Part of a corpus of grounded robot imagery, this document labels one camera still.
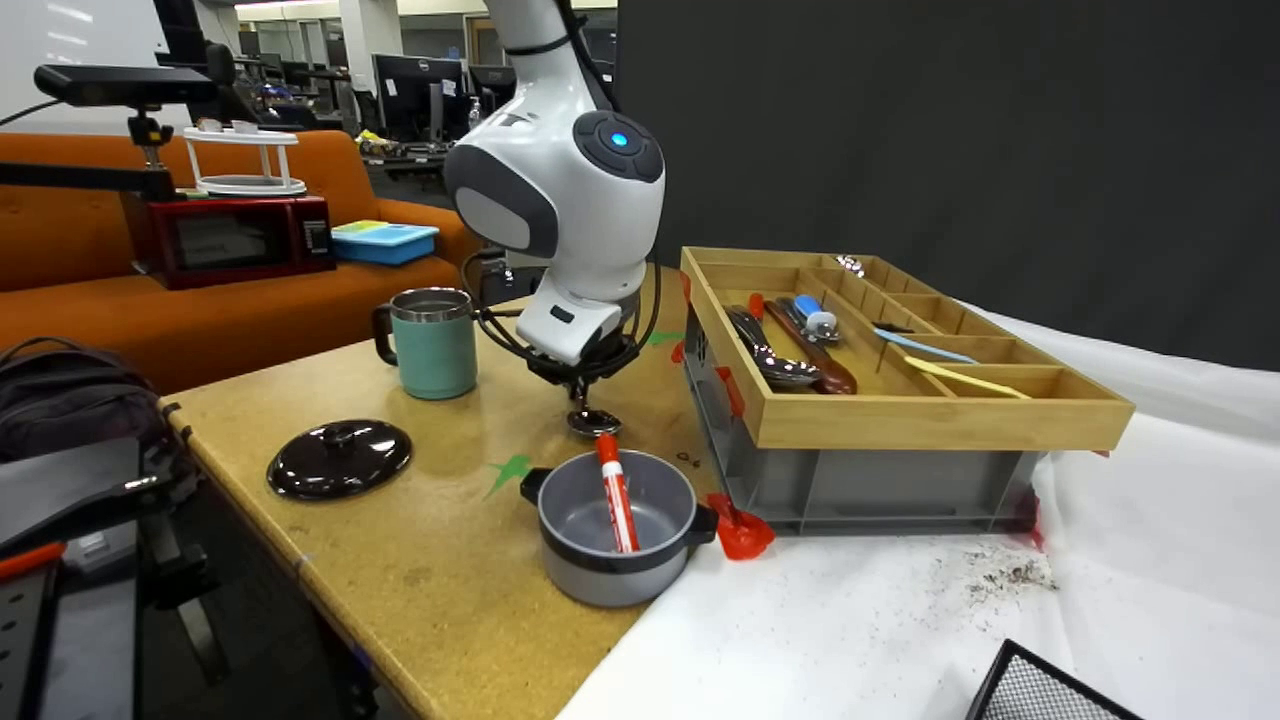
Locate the grey plastic crate red latches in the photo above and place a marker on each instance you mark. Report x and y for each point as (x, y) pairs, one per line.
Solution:
(900, 490)

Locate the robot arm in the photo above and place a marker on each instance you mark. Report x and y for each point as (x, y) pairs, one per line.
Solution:
(560, 190)

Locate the black mesh basket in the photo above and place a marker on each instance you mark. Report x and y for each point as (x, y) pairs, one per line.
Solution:
(1040, 692)

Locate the light blue plastic utensil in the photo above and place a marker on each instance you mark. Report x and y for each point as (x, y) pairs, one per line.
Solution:
(925, 347)

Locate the black pot lid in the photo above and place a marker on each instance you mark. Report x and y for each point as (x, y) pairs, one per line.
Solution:
(338, 462)

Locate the brown wooden spoon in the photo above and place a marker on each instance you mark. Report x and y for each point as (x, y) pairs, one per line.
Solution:
(828, 372)

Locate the blue and white marker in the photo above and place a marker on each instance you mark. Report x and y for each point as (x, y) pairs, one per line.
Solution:
(818, 318)

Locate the office chair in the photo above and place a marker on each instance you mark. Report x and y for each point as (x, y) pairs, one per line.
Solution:
(228, 85)

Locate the black backpack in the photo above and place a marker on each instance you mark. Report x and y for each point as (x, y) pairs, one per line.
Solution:
(70, 400)

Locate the camera on mount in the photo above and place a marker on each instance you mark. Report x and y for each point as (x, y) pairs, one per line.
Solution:
(120, 85)

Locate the wooden cutlery tray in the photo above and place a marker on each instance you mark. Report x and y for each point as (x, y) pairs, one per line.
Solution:
(900, 420)

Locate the white cloth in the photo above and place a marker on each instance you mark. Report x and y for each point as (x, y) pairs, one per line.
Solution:
(1000, 620)

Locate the red toy microwave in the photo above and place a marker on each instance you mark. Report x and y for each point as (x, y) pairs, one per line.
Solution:
(225, 240)

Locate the black backdrop curtain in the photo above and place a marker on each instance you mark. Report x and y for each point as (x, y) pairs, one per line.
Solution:
(950, 130)

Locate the large metal spoon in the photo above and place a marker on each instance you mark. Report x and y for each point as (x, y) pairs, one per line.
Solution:
(778, 367)

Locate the yellow plastic utensil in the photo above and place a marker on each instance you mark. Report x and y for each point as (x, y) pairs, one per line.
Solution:
(965, 380)

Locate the green tape mark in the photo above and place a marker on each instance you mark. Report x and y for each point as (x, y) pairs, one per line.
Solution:
(664, 338)
(508, 472)

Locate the orange sofa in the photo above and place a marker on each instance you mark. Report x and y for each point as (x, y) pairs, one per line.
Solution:
(70, 310)

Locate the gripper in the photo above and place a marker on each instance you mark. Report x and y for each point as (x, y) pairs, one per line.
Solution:
(600, 358)

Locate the teal mug with steel rim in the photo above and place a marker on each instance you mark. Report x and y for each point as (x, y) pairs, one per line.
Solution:
(437, 350)

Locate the row of monitors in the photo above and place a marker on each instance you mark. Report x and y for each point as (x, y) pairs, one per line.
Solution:
(415, 90)

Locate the white round rack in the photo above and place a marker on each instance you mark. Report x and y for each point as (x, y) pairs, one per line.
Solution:
(245, 184)

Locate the blue lunch box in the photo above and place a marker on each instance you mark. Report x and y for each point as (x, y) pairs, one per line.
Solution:
(385, 243)

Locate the red marker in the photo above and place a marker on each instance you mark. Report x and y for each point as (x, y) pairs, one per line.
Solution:
(618, 505)

